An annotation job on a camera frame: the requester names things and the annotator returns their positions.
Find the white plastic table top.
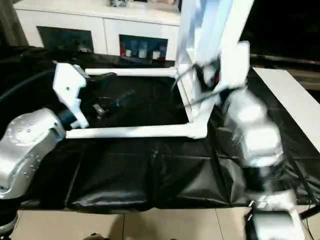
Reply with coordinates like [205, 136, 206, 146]
[176, 0, 256, 140]

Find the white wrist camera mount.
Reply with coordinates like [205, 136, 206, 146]
[53, 62, 89, 130]
[216, 41, 251, 97]

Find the black folding stand leg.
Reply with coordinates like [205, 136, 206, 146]
[298, 206, 320, 221]

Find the black work mat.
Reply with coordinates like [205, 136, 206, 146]
[0, 44, 320, 213]

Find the small shiny metal ornament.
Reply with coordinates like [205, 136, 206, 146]
[107, 0, 130, 8]

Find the grey curtain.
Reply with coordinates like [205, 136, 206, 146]
[0, 7, 29, 49]

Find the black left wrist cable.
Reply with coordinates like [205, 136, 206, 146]
[0, 69, 56, 102]

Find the flat white board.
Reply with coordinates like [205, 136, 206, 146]
[251, 66, 320, 154]

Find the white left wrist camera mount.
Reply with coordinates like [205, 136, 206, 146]
[53, 62, 89, 130]

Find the white cabinet with openings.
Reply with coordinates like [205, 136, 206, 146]
[13, 0, 182, 63]

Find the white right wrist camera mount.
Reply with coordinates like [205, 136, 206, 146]
[216, 41, 251, 97]

